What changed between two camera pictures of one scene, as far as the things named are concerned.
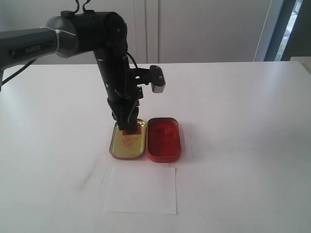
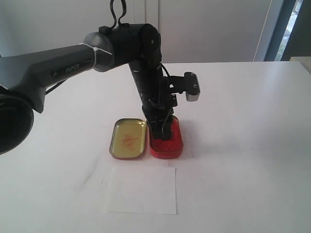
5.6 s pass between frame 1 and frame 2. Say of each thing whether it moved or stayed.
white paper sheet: stayed
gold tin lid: stayed
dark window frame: stayed
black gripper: moved
